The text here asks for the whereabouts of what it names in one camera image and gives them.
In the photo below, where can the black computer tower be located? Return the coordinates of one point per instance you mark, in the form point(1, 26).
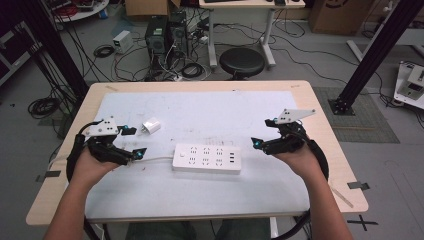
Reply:
point(156, 40)
point(178, 33)

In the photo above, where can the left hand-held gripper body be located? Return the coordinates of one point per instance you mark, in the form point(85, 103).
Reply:
point(101, 128)

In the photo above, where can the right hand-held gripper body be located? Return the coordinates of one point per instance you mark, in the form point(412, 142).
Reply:
point(290, 140)

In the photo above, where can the grey metal rack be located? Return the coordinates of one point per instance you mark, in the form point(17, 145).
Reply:
point(15, 56)

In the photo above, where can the small cardboard box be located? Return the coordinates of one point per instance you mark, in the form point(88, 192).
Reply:
point(150, 7)

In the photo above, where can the white charger adapter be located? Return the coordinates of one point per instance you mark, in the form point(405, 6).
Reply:
point(151, 126)

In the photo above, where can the person's left hand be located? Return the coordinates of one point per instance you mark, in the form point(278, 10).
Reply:
point(88, 170)

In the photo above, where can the grey floor mat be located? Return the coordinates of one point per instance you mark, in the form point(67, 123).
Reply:
point(363, 123)

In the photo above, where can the white desk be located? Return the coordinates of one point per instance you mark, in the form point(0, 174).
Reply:
point(253, 3)

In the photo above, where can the person's right hand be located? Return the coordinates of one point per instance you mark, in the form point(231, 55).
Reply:
point(301, 161)

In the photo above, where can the round white table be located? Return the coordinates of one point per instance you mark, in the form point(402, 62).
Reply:
point(83, 12)

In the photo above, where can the white power strip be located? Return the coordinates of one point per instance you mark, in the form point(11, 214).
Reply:
point(206, 158)

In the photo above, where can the white device on floor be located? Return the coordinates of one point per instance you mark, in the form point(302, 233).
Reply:
point(410, 85)

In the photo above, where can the black aluminium post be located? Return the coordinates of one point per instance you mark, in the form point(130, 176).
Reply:
point(376, 53)
point(53, 46)

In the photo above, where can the black round stool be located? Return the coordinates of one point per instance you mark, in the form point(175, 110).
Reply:
point(242, 61)

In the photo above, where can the light wooden table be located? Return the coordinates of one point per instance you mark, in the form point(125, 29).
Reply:
point(320, 133)

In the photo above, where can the white metal frame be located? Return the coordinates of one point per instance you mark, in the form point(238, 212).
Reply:
point(410, 36)

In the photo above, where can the grey tape piece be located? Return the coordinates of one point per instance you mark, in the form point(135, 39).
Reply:
point(358, 185)
point(50, 174)

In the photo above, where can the white power supply box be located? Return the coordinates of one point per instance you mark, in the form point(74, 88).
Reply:
point(122, 41)

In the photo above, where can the large cardboard box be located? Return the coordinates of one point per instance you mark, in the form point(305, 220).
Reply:
point(340, 16)

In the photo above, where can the white table mat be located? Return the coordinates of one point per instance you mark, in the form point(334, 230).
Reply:
point(206, 113)

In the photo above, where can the person's green trouser legs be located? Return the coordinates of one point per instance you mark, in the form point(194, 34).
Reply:
point(160, 231)

